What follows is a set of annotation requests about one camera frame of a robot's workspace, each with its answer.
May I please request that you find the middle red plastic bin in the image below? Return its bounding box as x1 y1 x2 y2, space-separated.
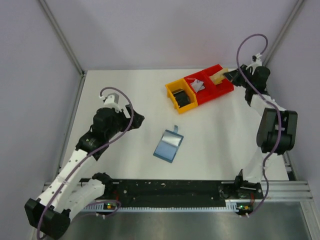
184 71 217 105

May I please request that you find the yellow plastic bin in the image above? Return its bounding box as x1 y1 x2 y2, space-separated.
165 78 198 114

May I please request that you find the gold card in red bin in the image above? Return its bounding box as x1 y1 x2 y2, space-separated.
210 76 224 85

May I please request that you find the red plastic bin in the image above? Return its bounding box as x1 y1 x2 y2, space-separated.
184 71 217 105
202 64 234 99

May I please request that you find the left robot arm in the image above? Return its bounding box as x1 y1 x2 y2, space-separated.
24 105 145 240

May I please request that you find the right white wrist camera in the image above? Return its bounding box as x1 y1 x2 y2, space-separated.
246 53 262 75

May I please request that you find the far red plastic bin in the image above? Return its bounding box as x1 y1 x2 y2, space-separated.
202 64 234 99

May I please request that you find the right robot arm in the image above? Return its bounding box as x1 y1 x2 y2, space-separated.
223 64 298 185

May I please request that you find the silver card in red bin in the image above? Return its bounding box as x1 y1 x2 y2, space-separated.
191 81 205 93

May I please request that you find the silver credit card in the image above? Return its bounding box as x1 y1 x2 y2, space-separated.
190 79 205 92

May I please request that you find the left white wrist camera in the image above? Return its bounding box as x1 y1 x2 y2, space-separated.
99 92 121 112

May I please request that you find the gold card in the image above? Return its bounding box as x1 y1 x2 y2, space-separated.
210 76 224 85
209 67 229 81

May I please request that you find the blue leather card holder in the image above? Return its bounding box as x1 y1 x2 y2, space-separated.
153 125 184 163

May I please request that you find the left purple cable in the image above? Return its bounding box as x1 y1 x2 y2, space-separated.
36 86 135 240

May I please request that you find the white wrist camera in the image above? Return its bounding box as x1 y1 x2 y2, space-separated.
246 53 262 75
99 92 121 112

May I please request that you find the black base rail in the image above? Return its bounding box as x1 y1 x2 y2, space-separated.
97 179 264 209

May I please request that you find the black card in yellow bin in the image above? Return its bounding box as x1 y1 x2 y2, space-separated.
178 99 192 108

